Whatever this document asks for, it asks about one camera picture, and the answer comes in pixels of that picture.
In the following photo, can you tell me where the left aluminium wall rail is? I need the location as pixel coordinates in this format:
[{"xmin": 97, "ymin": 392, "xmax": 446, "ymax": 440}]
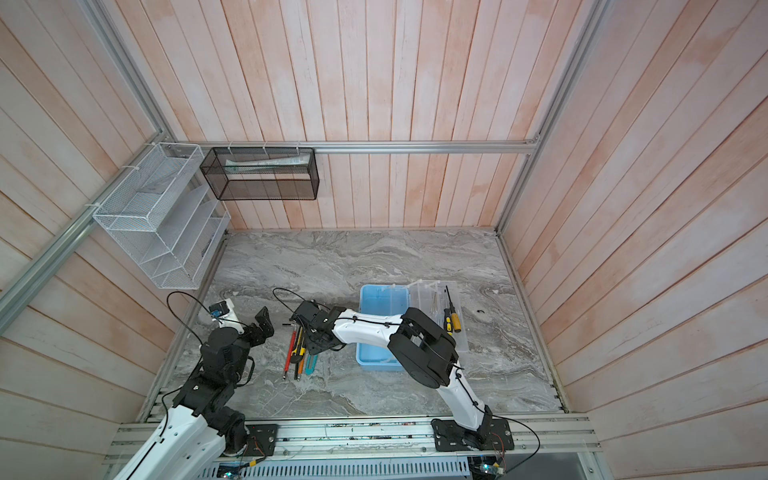
[{"xmin": 1, "ymin": 131, "xmax": 173, "ymax": 334}]

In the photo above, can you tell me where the horizontal aluminium wall rail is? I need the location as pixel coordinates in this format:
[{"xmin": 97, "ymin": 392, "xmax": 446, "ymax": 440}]
[{"xmin": 192, "ymin": 140, "xmax": 538, "ymax": 155}]

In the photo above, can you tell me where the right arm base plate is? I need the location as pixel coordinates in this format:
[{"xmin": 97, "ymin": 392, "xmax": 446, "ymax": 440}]
[{"xmin": 430, "ymin": 418, "xmax": 515, "ymax": 452}]

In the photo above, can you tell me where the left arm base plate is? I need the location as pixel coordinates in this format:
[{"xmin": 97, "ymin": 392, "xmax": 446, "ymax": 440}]
[{"xmin": 223, "ymin": 423, "xmax": 279, "ymax": 457}]

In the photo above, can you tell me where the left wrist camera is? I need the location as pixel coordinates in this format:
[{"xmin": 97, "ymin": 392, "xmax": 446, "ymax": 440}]
[{"xmin": 208, "ymin": 298, "xmax": 244, "ymax": 333}]

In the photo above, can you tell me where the aluminium front rail frame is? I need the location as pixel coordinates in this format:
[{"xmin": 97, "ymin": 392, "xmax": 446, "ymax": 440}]
[{"xmin": 103, "ymin": 412, "xmax": 603, "ymax": 480}]

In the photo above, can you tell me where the black mesh wall basket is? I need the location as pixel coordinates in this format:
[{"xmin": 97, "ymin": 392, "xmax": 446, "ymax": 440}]
[{"xmin": 201, "ymin": 146, "xmax": 320, "ymax": 201}]

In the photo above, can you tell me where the yellow black handled screwdriver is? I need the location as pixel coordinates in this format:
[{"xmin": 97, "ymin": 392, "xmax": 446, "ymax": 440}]
[{"xmin": 291, "ymin": 327, "xmax": 305, "ymax": 380}]

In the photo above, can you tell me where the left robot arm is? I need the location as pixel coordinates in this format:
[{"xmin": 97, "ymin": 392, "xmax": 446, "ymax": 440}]
[{"xmin": 117, "ymin": 307, "xmax": 278, "ymax": 479}]

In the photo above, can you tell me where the blue translucent plastic toolbox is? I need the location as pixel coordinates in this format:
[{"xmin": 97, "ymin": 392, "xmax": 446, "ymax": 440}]
[{"xmin": 356, "ymin": 278, "xmax": 470, "ymax": 372}]

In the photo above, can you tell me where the red handled hex key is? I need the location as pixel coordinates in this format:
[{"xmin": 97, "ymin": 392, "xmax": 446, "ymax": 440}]
[{"xmin": 282, "ymin": 326, "xmax": 299, "ymax": 380}]

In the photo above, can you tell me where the short yellow black screwdriver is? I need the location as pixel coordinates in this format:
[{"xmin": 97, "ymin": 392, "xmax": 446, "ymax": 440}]
[{"xmin": 443, "ymin": 306, "xmax": 454, "ymax": 335}]

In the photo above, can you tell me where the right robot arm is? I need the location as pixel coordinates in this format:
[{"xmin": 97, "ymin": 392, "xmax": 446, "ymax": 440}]
[{"xmin": 291, "ymin": 301, "xmax": 493, "ymax": 449}]

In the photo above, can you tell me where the white wire mesh shelf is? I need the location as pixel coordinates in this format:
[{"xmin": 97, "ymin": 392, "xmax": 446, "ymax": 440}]
[{"xmin": 94, "ymin": 143, "xmax": 230, "ymax": 290}]

